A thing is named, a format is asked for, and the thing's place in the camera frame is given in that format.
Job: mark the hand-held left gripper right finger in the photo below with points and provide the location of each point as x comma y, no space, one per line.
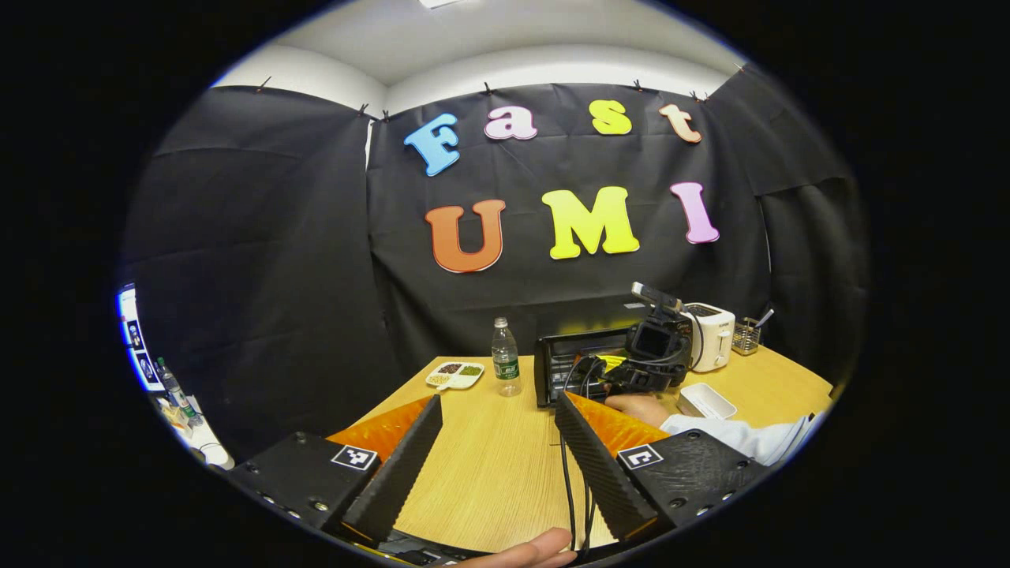
600,473

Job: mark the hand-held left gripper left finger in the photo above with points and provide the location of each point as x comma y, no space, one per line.
398,473

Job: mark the black electric oven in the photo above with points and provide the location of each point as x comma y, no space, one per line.
560,359

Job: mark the white toaster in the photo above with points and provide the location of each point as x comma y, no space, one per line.
714,339

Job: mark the white rectangular tray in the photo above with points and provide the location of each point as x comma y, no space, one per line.
706,400

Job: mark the metal spoon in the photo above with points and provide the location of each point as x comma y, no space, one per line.
764,317

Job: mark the white divided dish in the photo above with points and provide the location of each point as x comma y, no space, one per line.
455,376

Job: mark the clear water bottle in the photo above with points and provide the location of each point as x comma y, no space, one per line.
506,363

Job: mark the white side table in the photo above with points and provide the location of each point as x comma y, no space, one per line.
201,438

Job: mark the green plastic bottle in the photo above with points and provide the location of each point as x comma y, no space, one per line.
172,388

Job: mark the black backdrop cloth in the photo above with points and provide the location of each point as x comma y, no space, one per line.
276,237

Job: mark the wall poster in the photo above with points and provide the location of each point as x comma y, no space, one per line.
132,335

